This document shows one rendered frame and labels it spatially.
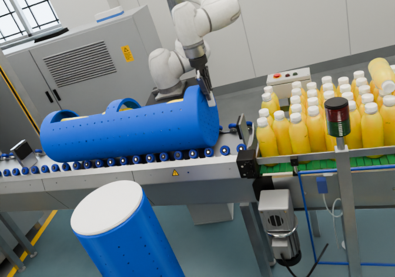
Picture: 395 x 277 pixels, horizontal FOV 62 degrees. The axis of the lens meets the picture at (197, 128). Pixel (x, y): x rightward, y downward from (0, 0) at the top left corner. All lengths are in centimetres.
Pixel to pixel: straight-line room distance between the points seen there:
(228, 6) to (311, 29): 291
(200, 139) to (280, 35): 296
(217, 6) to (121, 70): 191
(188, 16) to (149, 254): 90
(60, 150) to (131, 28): 153
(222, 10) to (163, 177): 80
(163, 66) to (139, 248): 110
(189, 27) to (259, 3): 283
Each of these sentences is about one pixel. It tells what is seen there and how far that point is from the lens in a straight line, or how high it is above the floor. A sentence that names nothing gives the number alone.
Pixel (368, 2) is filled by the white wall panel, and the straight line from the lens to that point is 433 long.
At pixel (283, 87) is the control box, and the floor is 106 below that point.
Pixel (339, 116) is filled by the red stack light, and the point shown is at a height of 123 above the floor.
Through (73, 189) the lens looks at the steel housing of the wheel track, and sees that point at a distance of 193.
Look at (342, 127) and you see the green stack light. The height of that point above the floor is 119.
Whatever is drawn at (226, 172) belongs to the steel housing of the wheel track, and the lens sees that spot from 146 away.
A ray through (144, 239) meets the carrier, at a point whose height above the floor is 91.
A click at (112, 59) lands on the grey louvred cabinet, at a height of 113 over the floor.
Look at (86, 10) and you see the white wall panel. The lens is 419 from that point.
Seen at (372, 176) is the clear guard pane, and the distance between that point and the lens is 126.
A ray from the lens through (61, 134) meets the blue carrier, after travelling 174.
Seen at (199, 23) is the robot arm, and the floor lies 149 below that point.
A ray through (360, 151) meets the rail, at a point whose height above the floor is 97.
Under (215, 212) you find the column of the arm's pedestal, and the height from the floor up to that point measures 10.
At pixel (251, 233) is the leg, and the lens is 177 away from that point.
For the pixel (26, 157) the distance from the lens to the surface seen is 221.
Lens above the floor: 172
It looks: 27 degrees down
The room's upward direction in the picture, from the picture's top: 19 degrees counter-clockwise
